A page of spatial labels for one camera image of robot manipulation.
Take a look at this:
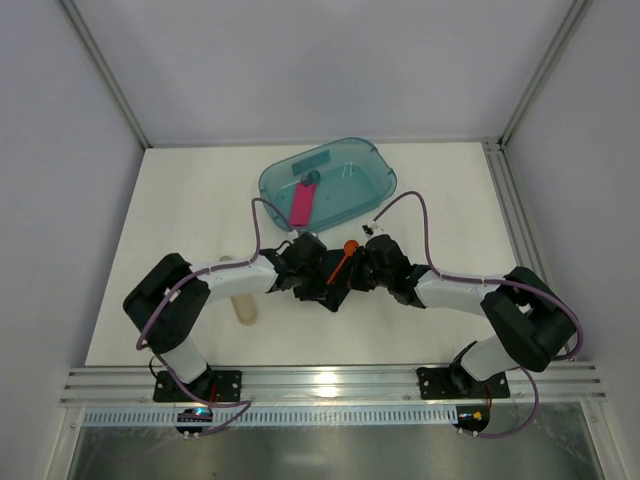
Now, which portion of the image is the orange plastic spoon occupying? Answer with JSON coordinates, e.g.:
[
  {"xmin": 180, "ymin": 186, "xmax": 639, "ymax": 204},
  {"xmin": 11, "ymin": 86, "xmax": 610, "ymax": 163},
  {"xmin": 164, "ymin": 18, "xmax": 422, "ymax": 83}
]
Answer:
[{"xmin": 326, "ymin": 240, "xmax": 360, "ymax": 285}]

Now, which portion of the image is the black paper napkin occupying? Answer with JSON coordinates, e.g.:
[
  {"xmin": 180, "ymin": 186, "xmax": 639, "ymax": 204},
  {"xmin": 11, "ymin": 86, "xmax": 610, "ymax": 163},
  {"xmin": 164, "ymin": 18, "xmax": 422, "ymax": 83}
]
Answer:
[{"xmin": 293, "ymin": 249, "xmax": 352, "ymax": 313}]

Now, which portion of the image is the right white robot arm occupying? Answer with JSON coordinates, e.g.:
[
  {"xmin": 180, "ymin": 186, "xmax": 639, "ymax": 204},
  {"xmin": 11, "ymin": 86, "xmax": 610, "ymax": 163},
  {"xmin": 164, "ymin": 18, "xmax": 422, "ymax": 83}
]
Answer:
[{"xmin": 348, "ymin": 234, "xmax": 579, "ymax": 398}]

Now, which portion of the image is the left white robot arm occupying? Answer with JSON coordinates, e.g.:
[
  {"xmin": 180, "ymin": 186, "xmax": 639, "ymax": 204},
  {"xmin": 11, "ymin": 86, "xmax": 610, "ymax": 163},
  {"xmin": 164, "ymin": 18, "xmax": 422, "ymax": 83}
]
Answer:
[{"xmin": 123, "ymin": 233, "xmax": 328, "ymax": 398}]

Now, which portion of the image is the pink rolled napkin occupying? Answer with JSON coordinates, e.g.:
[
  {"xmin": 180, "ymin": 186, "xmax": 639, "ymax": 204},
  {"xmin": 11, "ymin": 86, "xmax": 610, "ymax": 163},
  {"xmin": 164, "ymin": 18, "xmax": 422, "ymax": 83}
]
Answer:
[{"xmin": 289, "ymin": 183, "xmax": 317, "ymax": 227}]

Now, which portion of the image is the green utensil in pink roll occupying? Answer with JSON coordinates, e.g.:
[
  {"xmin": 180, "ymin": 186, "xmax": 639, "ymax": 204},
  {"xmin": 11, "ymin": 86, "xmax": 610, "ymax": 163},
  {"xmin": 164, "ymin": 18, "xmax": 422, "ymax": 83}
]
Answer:
[{"xmin": 301, "ymin": 170, "xmax": 321, "ymax": 186}]

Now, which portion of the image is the teal plastic bin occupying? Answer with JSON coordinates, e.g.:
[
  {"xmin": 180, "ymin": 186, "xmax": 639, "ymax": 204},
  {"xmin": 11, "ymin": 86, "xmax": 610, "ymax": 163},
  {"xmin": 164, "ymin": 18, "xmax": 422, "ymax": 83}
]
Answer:
[{"xmin": 258, "ymin": 137, "xmax": 397, "ymax": 233}]

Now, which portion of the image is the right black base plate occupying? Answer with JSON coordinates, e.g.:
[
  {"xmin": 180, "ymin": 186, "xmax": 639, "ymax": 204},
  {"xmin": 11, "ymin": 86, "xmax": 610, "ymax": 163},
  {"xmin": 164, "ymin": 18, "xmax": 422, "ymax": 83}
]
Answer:
[{"xmin": 416, "ymin": 366, "xmax": 510, "ymax": 400}]

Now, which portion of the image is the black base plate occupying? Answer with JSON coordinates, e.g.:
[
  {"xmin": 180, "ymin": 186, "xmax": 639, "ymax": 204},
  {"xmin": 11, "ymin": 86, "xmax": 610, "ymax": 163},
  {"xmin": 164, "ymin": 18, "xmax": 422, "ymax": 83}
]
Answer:
[
  {"xmin": 153, "ymin": 369, "xmax": 243, "ymax": 403},
  {"xmin": 416, "ymin": 366, "xmax": 510, "ymax": 400}
]

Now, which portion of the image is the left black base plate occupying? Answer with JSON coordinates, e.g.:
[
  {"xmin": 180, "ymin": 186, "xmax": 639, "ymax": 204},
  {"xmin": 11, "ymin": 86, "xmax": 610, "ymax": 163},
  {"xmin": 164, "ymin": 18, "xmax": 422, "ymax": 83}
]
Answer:
[{"xmin": 153, "ymin": 369, "xmax": 243, "ymax": 403}]

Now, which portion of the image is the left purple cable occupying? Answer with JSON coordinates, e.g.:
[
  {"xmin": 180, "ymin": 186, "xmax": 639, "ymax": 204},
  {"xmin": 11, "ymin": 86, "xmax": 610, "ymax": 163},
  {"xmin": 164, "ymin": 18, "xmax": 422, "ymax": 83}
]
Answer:
[{"xmin": 135, "ymin": 197, "xmax": 301, "ymax": 436}]

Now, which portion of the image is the purple cable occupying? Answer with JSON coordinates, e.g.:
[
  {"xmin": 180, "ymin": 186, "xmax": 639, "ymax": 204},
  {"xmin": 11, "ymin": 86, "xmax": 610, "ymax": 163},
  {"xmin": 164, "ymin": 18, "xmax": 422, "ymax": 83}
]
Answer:
[
  {"xmin": 135, "ymin": 197, "xmax": 301, "ymax": 436},
  {"xmin": 362, "ymin": 191, "xmax": 587, "ymax": 439}
]

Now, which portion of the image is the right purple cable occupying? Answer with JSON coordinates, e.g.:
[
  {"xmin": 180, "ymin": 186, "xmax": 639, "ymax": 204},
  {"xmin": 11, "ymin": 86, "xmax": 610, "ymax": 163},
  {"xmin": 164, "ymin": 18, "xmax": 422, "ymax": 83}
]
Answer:
[{"xmin": 362, "ymin": 191, "xmax": 587, "ymax": 439}]

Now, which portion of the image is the aluminium front rail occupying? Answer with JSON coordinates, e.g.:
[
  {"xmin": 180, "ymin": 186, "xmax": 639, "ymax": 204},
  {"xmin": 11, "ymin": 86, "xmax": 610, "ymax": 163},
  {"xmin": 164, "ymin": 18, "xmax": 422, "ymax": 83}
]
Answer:
[{"xmin": 59, "ymin": 361, "xmax": 607, "ymax": 407}]

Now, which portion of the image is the slotted cable duct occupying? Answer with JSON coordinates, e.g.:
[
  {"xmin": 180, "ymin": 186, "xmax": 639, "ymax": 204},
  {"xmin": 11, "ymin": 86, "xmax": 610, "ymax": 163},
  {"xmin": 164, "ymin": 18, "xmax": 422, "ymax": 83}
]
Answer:
[{"xmin": 81, "ymin": 404, "xmax": 458, "ymax": 428}]

